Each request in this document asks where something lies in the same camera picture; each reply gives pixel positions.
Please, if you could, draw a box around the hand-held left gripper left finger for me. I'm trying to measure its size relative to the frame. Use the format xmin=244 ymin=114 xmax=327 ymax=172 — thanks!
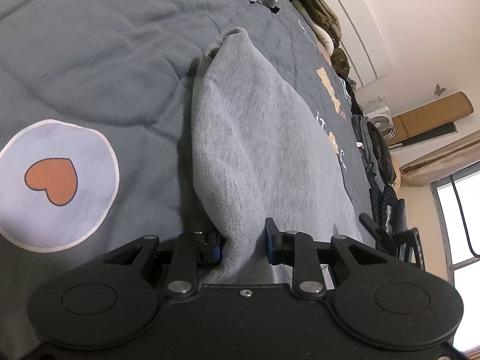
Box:
xmin=101 ymin=230 xmax=223 ymax=301

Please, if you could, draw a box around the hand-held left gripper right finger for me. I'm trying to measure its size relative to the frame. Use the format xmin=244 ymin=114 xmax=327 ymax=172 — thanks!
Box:
xmin=264 ymin=217 xmax=389 ymax=301

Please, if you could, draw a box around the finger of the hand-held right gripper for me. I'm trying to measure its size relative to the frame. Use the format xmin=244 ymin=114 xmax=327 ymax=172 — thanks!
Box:
xmin=359 ymin=213 xmax=399 ymax=256

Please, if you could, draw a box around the grey sweatshirt with dark trim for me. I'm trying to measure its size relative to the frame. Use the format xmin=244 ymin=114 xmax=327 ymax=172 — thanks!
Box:
xmin=189 ymin=27 xmax=364 ymax=286

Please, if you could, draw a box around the navy dotted garment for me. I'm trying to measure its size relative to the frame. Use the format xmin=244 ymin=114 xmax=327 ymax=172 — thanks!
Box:
xmin=369 ymin=185 xmax=399 ymax=229

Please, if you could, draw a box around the window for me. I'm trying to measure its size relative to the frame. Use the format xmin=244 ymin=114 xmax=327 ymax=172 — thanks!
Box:
xmin=431 ymin=170 xmax=480 ymax=349

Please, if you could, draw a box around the black folded garment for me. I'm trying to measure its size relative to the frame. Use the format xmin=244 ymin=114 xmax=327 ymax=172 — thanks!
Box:
xmin=367 ymin=120 xmax=397 ymax=185

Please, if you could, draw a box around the grey-blue folded garment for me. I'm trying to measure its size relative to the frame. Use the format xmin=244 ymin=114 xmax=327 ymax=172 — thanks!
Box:
xmin=352 ymin=114 xmax=379 ymax=185

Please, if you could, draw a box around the beige curtain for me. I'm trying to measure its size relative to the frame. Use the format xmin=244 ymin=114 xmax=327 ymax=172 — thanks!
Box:
xmin=399 ymin=129 xmax=480 ymax=186

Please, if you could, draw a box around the white box fan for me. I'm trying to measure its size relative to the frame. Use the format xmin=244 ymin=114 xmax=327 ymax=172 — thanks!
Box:
xmin=365 ymin=107 xmax=396 ymax=145

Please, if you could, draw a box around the brown wooden board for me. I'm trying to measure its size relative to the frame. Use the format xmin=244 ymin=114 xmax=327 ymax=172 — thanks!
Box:
xmin=392 ymin=91 xmax=472 ymax=139

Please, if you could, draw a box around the dark folded garment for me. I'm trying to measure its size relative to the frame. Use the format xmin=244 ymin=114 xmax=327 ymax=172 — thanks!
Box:
xmin=343 ymin=77 xmax=364 ymax=116

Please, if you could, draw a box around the tabby cat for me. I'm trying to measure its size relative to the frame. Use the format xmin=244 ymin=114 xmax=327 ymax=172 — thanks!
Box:
xmin=330 ymin=47 xmax=351 ymax=79

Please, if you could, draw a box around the white pillow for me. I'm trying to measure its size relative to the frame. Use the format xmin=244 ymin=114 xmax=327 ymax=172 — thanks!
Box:
xmin=315 ymin=24 xmax=334 ymax=55

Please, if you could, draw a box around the blue-grey printed quilt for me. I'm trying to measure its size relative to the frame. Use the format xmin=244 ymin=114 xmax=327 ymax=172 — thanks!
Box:
xmin=0 ymin=0 xmax=376 ymax=278

